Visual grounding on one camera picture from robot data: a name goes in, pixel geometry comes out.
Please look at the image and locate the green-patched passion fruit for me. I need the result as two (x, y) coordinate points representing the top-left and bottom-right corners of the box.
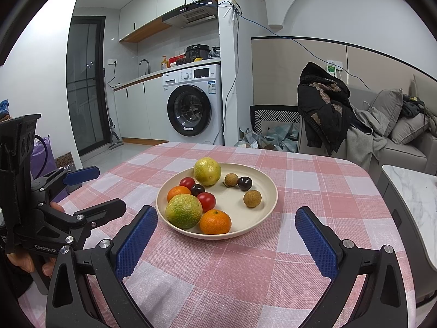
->
(166, 194), (203, 229)

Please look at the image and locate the white washing machine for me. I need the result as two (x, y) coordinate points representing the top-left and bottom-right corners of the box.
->
(161, 63), (224, 146)

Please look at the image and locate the cream round plate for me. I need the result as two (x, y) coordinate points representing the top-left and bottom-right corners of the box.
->
(156, 162), (279, 243)

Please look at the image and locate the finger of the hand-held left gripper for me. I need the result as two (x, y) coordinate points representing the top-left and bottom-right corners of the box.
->
(67, 198), (128, 243)
(32, 165), (100, 203)

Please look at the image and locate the white base cabinet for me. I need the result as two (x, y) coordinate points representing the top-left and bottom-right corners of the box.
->
(113, 72), (171, 142)

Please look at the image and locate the patterned cardboard box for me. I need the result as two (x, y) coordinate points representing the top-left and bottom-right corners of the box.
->
(55, 152), (82, 192)

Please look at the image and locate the grey floor mop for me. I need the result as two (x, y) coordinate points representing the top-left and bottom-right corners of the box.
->
(102, 68), (123, 149)

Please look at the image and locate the yellow passion fruit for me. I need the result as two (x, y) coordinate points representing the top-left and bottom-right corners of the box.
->
(193, 157), (222, 187)

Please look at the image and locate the black pressure cooker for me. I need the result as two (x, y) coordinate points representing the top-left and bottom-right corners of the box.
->
(185, 44), (209, 61)

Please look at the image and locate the black white patterned basket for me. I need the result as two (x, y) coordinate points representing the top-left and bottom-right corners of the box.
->
(250, 104), (301, 151)

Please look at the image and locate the white wall cabinet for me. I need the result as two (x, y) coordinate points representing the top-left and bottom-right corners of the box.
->
(118, 0), (219, 43)

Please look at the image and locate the black jacket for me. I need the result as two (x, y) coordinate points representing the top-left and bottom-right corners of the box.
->
(297, 62), (356, 156)

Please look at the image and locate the person's left hand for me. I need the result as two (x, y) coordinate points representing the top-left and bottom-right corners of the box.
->
(6, 201), (65, 279)

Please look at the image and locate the black framed glass door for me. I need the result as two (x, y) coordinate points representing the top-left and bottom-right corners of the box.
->
(66, 15), (110, 159)

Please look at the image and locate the pink checkered tablecloth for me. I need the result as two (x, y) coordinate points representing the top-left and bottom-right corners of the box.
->
(17, 142), (419, 328)

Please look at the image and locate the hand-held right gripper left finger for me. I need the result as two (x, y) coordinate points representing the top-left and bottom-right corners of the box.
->
(46, 205), (159, 328)

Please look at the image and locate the purple bag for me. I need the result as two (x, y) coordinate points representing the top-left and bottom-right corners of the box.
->
(30, 134), (58, 180)

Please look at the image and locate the white marble table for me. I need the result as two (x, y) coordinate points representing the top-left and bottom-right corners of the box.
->
(382, 165), (437, 260)

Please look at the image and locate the wall socket with green sticker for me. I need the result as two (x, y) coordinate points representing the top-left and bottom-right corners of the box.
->
(326, 59), (344, 79)

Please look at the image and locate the dark clothes heap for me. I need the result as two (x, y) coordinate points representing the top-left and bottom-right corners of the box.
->
(401, 94), (427, 117)

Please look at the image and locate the orange mandarin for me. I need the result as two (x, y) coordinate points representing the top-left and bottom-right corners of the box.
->
(167, 185), (192, 204)
(199, 209), (232, 235)

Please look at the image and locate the steel range hood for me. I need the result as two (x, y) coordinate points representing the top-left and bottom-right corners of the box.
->
(162, 2), (218, 28)

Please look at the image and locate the grey sofa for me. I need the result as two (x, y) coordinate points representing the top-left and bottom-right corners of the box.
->
(297, 75), (437, 178)

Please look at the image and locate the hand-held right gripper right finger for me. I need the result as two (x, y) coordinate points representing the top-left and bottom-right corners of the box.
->
(294, 207), (408, 328)

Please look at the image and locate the grey pillow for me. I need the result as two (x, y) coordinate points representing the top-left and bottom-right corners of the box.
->
(369, 88), (404, 137)
(389, 111), (431, 145)

